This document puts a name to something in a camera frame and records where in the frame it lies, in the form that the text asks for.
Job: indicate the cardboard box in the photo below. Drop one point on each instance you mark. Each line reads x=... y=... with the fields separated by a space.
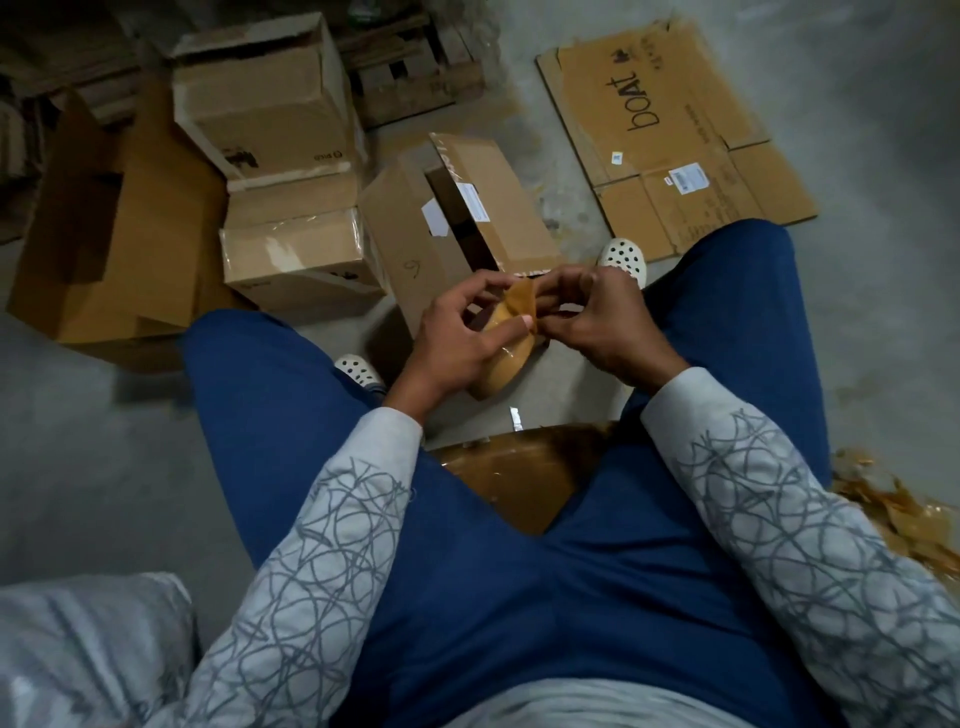
x=270 y=98

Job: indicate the large black-label cardboard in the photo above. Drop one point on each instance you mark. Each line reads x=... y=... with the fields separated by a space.
x=150 y=240

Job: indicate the white woven sack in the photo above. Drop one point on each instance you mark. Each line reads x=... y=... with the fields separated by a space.
x=83 y=653

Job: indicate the brown packing tape roll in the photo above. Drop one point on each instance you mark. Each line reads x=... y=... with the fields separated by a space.
x=510 y=338

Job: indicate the person's white clog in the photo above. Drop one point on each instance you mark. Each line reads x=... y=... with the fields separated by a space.
x=624 y=258
x=360 y=369

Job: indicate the person's right white clog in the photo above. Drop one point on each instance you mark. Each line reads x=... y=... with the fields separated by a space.
x=624 y=258

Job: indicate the brown cardboard sheet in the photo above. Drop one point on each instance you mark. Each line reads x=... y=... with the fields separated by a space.
x=645 y=105

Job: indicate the person's right forearm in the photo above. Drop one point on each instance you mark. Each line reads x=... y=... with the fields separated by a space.
x=810 y=555

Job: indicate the person's left white clog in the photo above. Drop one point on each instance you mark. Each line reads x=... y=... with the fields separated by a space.
x=360 y=369

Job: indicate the small cardboard box being taped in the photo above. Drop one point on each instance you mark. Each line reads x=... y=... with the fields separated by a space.
x=405 y=240
x=293 y=248

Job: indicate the person's right hand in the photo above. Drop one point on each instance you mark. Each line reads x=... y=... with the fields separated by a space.
x=615 y=323

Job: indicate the person's grey shirt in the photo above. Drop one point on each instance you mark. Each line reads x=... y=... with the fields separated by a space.
x=600 y=705

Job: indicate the crumpled brown tape scraps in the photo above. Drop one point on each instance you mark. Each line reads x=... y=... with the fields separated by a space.
x=900 y=518

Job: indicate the person's left forearm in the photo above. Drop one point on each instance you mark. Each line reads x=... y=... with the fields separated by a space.
x=300 y=585

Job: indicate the person's blue trousers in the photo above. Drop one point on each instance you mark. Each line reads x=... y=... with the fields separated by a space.
x=270 y=420

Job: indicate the person's left hand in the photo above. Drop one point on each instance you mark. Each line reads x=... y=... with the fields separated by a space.
x=450 y=345

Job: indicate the wooden pallet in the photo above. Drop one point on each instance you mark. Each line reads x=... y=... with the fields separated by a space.
x=405 y=68

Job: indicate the green white wrapper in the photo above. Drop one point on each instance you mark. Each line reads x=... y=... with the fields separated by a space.
x=365 y=12

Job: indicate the brown plastic-wrapped stool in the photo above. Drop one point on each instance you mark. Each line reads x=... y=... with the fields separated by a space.
x=518 y=473

